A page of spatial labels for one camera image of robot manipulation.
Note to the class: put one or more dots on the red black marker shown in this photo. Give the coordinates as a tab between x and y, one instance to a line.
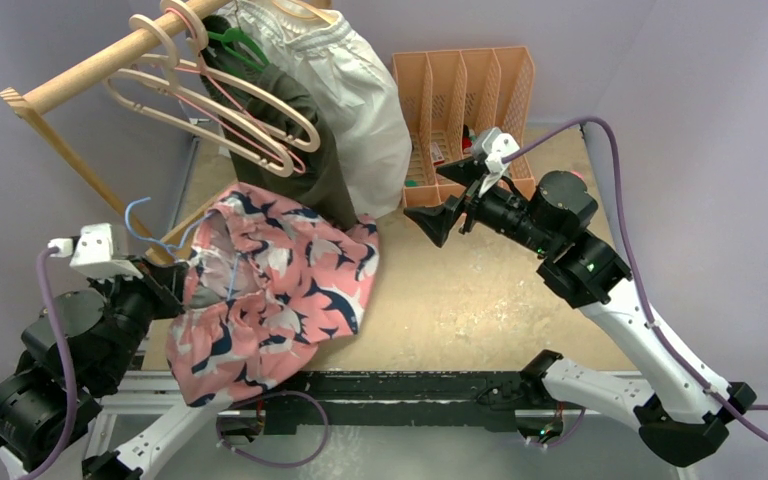
467	139

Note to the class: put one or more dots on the dark green shorts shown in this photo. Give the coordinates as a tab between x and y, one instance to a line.
321	186

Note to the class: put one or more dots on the red white tube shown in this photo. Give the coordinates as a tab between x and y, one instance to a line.
437	154

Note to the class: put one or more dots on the beige hanger under white shorts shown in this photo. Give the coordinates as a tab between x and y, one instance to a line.
303	10

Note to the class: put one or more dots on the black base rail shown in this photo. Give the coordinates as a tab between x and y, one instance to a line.
496	401

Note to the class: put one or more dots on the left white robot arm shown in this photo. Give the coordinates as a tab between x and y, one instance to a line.
77	352

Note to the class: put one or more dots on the green plastic hanger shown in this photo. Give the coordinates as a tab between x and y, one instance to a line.
239	45

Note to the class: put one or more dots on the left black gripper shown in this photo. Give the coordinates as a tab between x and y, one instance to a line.
164	279

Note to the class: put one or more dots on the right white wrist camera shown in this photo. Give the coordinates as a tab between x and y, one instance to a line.
493	151

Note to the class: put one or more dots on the white shorts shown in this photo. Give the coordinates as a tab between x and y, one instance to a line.
356	94

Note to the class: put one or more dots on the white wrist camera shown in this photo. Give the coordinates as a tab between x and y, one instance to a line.
99	252
493	151

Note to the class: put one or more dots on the orange plastic file organizer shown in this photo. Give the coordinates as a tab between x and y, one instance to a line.
440	91

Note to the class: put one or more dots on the pink patterned shorts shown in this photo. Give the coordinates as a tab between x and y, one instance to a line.
269	281

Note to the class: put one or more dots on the front beige wooden hanger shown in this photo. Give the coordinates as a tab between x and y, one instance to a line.
159	72

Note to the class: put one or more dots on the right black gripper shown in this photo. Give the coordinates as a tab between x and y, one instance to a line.
437	221

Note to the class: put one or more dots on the rear beige wooden hanger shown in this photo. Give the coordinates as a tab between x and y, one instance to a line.
258	99

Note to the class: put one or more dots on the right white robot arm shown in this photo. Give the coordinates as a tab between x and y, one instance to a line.
681	417

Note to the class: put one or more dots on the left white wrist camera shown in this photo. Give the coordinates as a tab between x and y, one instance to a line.
99	252

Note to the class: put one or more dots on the beige wooden hanger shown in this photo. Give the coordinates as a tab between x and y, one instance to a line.
159	72
258	99

